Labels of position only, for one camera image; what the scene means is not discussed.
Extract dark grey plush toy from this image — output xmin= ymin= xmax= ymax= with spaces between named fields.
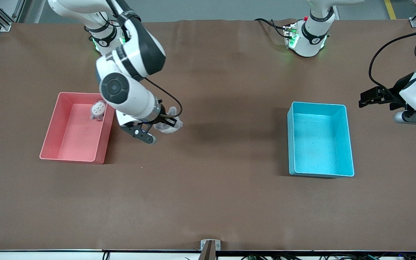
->
xmin=153 ymin=106 xmax=183 ymax=134

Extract blue plastic box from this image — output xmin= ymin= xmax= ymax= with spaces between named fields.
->
xmin=287 ymin=101 xmax=355 ymax=178

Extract pink plastic box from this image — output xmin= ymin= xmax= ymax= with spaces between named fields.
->
xmin=39 ymin=92 xmax=116 ymax=165

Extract brown table cover sheet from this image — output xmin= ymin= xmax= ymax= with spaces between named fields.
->
xmin=0 ymin=19 xmax=416 ymax=252

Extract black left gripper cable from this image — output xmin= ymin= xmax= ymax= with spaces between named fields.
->
xmin=369 ymin=27 xmax=416 ymax=95

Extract metal table edge bracket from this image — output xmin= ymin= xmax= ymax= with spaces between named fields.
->
xmin=200 ymin=239 xmax=221 ymax=260

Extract black left arm base cable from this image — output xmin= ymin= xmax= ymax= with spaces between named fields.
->
xmin=254 ymin=18 xmax=291 ymax=38

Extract white table edge rail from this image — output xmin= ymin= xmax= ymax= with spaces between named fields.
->
xmin=0 ymin=249 xmax=416 ymax=260

